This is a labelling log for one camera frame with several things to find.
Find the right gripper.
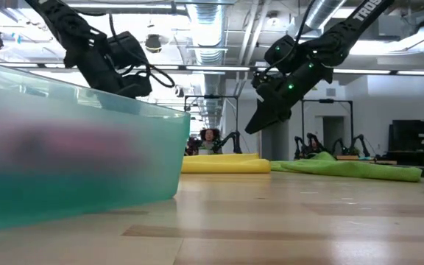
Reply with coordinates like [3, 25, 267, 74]
[244, 60, 334, 135]

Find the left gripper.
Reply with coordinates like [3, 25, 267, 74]
[63, 35, 153, 99]

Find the yellow microfiber towel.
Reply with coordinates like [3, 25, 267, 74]
[180, 153, 272, 174]

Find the pink microfiber towel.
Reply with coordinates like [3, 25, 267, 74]
[0, 117, 139, 174]

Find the green microfiber towel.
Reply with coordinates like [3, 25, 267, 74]
[269, 151, 423, 183]

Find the teal translucent plastic bin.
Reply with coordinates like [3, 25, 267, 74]
[0, 58, 191, 233]

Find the person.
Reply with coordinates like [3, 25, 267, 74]
[197, 127, 223, 155]

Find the long ceiling light bar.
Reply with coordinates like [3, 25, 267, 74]
[333, 68, 424, 77]
[0, 63, 272, 73]

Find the black shelf cabinet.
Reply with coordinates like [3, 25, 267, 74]
[387, 119, 424, 169]

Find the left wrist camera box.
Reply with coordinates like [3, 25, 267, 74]
[107, 31, 149, 71]

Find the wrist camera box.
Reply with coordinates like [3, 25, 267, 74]
[107, 31, 149, 71]
[264, 35, 301, 74]

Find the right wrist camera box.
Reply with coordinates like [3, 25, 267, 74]
[264, 35, 301, 74]

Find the corrugated silver ventilation duct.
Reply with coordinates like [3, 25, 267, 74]
[188, 3, 227, 66]

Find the smooth silver ventilation duct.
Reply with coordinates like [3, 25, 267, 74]
[305, 0, 347, 30]

